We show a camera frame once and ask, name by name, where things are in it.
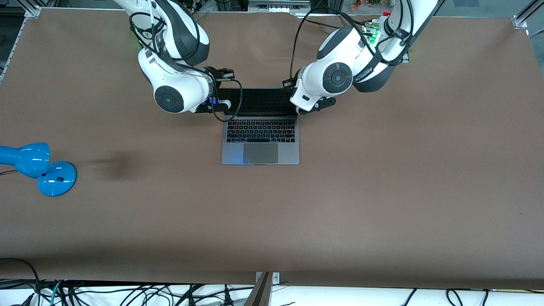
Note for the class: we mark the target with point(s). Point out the grey laptop with black keyboard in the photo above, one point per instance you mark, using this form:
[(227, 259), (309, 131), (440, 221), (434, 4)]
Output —
[(260, 153)]

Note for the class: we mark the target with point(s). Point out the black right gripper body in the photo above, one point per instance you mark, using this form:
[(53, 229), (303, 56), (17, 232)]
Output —
[(219, 75)]

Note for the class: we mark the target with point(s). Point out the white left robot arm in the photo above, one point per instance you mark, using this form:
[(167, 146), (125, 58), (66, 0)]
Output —
[(335, 76)]

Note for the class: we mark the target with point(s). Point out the blue desk lamp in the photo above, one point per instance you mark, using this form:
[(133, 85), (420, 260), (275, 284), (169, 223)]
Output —
[(55, 180)]

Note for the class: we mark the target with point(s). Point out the brown table cover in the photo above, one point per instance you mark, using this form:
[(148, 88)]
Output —
[(382, 191)]

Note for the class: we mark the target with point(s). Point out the silver metal bracket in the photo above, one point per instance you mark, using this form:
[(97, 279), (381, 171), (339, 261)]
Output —
[(276, 278)]

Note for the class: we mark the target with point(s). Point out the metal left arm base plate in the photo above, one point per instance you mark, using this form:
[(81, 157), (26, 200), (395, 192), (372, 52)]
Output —
[(369, 29)]

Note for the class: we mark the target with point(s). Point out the aluminium frame corner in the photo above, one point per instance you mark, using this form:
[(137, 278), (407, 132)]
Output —
[(32, 10), (520, 21)]

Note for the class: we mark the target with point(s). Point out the grey metal bar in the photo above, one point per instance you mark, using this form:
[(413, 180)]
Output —
[(259, 295)]

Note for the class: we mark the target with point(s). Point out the grey equipment box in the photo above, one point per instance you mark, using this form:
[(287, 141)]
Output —
[(276, 6)]

